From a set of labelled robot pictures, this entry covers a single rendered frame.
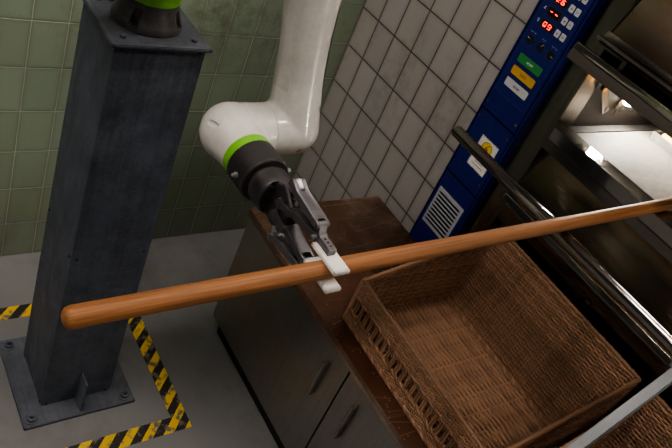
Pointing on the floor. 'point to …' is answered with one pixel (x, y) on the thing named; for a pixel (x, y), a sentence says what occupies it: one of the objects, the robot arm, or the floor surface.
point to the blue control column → (486, 125)
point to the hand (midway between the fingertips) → (326, 266)
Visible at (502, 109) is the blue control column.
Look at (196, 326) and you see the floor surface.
